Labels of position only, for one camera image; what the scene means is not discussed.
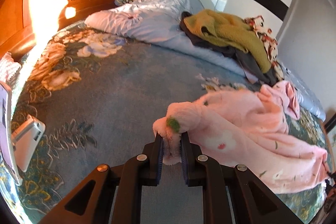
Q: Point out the dark grey garment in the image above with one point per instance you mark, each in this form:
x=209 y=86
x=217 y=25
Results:
x=245 y=60

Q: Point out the light blue floral quilt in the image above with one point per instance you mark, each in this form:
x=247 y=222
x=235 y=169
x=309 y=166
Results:
x=157 y=22

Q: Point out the red white patterned garment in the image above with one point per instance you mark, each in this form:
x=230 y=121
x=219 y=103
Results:
x=270 y=44

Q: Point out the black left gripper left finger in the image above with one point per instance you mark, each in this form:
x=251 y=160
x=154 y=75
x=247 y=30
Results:
x=111 y=194

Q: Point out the pink fleece garment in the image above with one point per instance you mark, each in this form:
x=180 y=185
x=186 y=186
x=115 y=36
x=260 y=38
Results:
x=245 y=127

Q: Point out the black speaker box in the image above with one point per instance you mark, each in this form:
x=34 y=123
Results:
x=330 y=124

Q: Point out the olive green garment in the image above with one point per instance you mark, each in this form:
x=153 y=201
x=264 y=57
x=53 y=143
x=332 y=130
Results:
x=222 y=30

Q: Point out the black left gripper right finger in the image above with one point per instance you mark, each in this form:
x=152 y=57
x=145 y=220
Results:
x=231 y=194

